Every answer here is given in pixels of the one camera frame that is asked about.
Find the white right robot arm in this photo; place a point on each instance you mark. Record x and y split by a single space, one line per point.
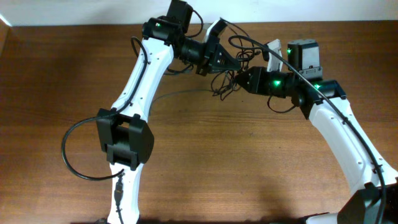
372 181

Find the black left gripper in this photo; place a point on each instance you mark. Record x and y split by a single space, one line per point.
211 58

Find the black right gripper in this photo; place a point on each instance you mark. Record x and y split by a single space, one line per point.
257 80

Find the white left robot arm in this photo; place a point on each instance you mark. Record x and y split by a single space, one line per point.
124 134

